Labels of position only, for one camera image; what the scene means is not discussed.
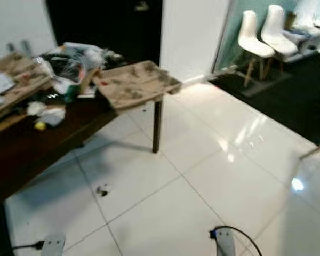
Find small dark trash scrap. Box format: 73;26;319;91
95;184;111;197

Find white desk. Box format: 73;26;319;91
285;18;320;58

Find black floor rug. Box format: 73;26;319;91
207;52;320;146

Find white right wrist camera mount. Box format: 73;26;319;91
213;228;237;256

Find black left wrist camera cable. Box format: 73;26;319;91
12;241;46;252

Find crumpled white paper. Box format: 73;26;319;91
26;101;68;127

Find white shell chair wooden legs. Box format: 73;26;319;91
237;9;277;89
260;4;300;76

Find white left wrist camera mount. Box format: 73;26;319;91
41;233;67;256

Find white paper sheet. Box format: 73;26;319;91
0;70;17;108

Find flat cardboard tray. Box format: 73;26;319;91
0;52;53;119
93;60;182;112

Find dark brown table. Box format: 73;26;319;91
0;91;164;207

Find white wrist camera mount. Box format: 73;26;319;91
213;228;237;256
41;233;67;256

